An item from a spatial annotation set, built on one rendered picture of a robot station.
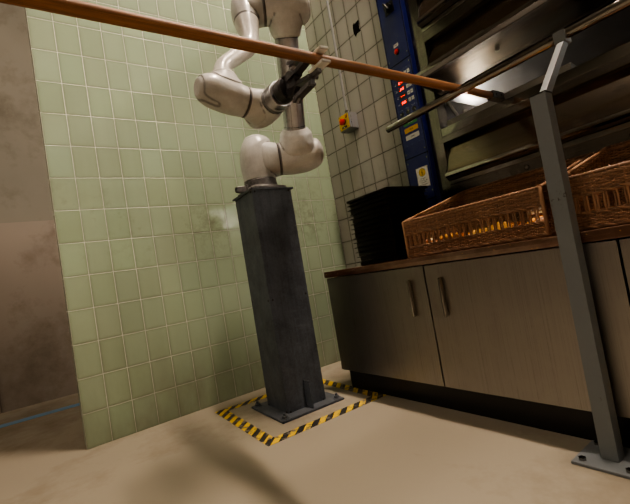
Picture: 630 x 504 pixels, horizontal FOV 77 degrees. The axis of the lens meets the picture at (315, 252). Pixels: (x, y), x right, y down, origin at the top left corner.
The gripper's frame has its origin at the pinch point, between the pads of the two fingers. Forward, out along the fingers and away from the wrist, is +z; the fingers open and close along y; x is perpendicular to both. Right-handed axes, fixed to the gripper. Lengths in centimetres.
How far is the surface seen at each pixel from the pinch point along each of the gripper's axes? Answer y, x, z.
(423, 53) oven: -40, -99, -34
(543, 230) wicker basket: 58, -52, 27
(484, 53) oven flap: -19, -92, -1
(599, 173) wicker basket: 46, -49, 44
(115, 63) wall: -61, 26, -123
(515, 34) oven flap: -20, -92, 13
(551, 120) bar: 31, -40, 39
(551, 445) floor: 118, -40, 23
